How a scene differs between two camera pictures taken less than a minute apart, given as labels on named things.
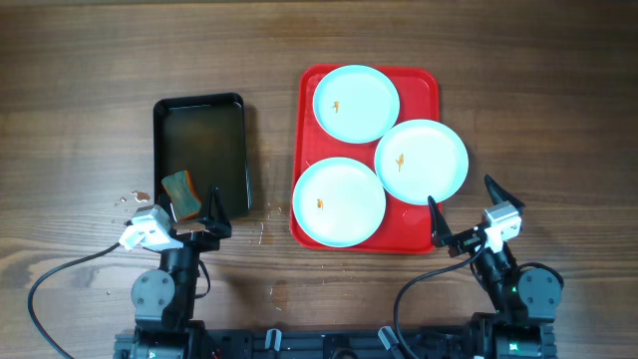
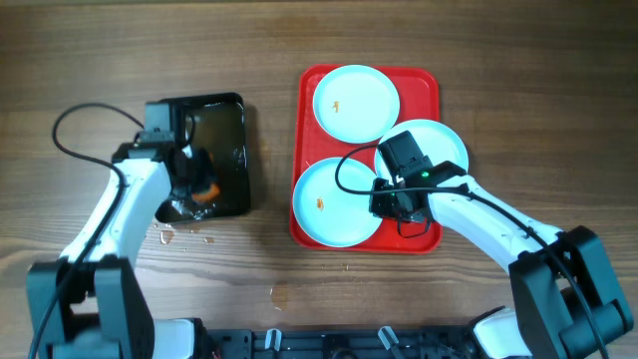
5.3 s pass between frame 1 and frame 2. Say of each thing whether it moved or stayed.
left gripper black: moved
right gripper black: moved
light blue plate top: stayed
